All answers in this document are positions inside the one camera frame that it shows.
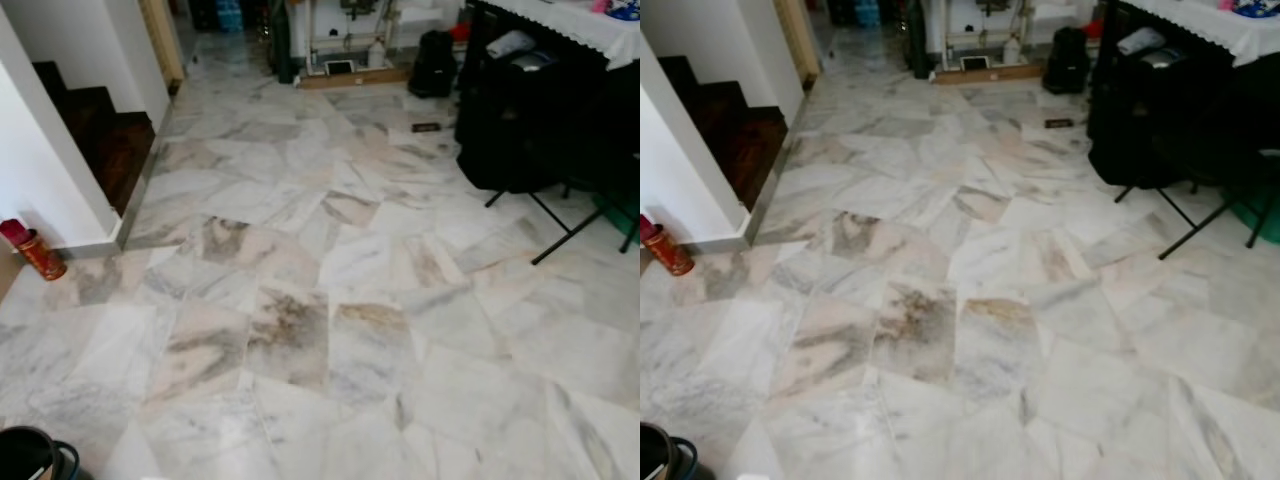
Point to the red cylindrical canister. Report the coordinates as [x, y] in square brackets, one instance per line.
[40, 255]
[668, 252]

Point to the green plastic bin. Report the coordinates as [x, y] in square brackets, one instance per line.
[615, 212]
[1262, 215]

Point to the black folding chair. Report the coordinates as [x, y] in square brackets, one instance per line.
[1195, 232]
[560, 243]

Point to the dark wooden stairs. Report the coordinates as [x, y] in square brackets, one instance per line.
[745, 135]
[105, 140]

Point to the large black bag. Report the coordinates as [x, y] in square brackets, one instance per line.
[1150, 110]
[520, 120]

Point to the white lace tablecloth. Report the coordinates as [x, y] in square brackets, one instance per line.
[580, 25]
[1220, 25]

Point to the white BitRobot bag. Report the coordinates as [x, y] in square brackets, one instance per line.
[1140, 40]
[510, 43]

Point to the black backpack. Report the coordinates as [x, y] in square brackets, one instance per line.
[433, 65]
[1067, 62]

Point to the white plastic bottle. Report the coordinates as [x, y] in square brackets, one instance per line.
[1011, 50]
[377, 55]

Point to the blue water bottle pack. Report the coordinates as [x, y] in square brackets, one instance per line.
[866, 10]
[230, 13]

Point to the wooden plank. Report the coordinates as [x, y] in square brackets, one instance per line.
[985, 73]
[355, 78]

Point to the white framed tablet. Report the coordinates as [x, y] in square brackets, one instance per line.
[340, 67]
[974, 63]

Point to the white metal stand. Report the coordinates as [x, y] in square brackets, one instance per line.
[985, 25]
[350, 30]

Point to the wooden door frame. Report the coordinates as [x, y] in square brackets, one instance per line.
[797, 38]
[162, 40]

